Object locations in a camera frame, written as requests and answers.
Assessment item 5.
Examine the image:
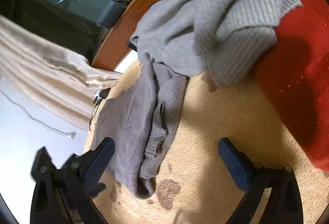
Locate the dark grey box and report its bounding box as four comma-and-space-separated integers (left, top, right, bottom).
96, 0, 126, 31

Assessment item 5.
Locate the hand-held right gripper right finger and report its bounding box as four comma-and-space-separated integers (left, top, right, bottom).
218, 137, 304, 224

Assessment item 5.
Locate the orange wooden headboard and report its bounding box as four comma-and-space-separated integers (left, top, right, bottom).
91, 0, 196, 72

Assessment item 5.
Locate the mauve knit sweater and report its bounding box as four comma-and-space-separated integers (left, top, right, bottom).
89, 52, 188, 200

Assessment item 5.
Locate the yellow spotted blanket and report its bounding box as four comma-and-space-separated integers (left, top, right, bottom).
83, 60, 329, 224

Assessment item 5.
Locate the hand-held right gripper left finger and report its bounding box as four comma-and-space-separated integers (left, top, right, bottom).
29, 137, 116, 224

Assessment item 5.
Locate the beige pleated curtain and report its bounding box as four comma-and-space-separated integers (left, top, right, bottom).
0, 15, 122, 131

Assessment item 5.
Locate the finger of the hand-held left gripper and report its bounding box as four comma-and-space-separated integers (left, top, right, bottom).
87, 182, 106, 199
31, 146, 53, 182

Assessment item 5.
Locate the light grey ribbed sweater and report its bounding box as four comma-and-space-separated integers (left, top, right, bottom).
129, 0, 302, 87

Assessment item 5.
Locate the white wall cord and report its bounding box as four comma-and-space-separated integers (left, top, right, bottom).
0, 89, 77, 140

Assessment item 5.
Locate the black power cable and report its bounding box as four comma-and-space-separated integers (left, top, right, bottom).
89, 105, 99, 132

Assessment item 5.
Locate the red cloth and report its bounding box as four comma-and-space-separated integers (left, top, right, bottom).
253, 0, 329, 170

